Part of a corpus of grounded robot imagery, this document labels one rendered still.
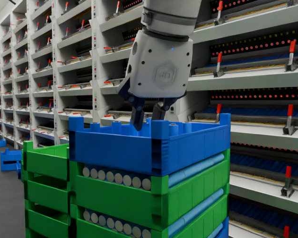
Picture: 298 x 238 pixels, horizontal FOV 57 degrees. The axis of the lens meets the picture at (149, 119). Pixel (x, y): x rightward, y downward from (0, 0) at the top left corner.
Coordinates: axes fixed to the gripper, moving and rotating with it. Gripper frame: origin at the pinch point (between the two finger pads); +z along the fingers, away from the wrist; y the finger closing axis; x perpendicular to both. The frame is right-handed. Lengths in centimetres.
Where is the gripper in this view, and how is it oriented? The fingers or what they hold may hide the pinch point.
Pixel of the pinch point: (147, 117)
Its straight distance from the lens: 50.6
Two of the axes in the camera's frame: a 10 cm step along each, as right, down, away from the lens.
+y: 9.0, -0.3, 4.3
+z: -1.9, 8.7, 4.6
